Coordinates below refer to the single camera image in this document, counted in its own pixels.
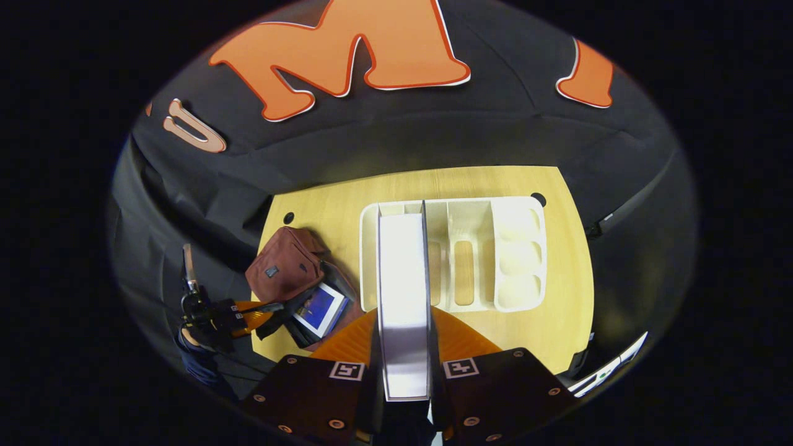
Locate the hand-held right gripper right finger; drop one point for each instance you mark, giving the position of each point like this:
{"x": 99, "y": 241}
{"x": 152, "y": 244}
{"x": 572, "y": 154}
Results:
{"x": 495, "y": 396}

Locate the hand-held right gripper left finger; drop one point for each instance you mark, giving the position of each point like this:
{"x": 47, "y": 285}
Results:
{"x": 322, "y": 396}

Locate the maroon schoolbag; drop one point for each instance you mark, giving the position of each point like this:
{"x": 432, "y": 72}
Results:
{"x": 285, "y": 260}

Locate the white and black device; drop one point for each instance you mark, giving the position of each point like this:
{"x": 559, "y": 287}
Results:
{"x": 604, "y": 368}

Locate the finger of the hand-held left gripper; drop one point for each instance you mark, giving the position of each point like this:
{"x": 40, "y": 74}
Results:
{"x": 254, "y": 316}

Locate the blue cover book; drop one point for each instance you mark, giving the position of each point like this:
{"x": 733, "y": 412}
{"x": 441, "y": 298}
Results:
{"x": 319, "y": 310}

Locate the portrait cover book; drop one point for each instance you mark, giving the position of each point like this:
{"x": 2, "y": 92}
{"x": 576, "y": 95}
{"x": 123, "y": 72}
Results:
{"x": 403, "y": 297}

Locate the white bookshelf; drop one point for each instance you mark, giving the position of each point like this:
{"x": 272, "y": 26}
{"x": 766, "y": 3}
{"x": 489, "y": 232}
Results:
{"x": 520, "y": 248}

